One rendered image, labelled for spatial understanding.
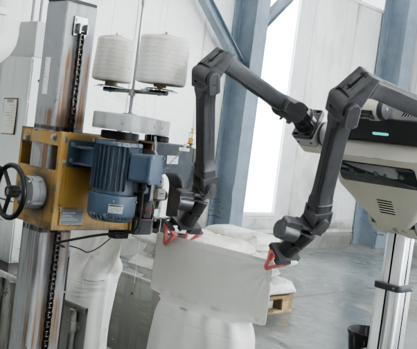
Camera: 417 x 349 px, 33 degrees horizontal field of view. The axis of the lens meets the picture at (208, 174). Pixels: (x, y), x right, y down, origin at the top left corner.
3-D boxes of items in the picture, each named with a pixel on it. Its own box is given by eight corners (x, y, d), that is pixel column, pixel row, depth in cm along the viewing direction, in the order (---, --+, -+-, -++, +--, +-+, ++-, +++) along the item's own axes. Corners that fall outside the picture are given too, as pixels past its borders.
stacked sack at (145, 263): (217, 276, 589) (219, 259, 588) (161, 281, 539) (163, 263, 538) (180, 264, 616) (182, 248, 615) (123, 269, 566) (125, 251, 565)
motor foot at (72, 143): (113, 172, 227) (117, 145, 226) (83, 169, 218) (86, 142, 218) (96, 168, 233) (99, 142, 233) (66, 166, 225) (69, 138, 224)
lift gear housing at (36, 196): (44, 211, 226) (48, 176, 225) (29, 210, 222) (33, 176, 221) (27, 206, 233) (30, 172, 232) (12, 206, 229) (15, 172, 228)
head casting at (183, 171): (193, 219, 267) (203, 140, 266) (143, 219, 250) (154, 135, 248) (142, 206, 288) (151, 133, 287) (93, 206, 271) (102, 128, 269)
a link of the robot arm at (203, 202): (213, 202, 240) (205, 192, 244) (197, 200, 236) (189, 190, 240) (203, 218, 243) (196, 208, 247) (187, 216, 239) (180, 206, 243)
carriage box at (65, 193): (132, 230, 246) (143, 140, 244) (48, 231, 222) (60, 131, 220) (90, 218, 263) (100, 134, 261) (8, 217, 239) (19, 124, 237)
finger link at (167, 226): (154, 238, 246) (166, 217, 242) (169, 237, 251) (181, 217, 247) (164, 251, 242) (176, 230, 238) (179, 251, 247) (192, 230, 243)
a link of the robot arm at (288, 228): (332, 223, 207) (318, 206, 213) (304, 214, 200) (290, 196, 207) (309, 254, 211) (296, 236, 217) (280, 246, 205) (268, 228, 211)
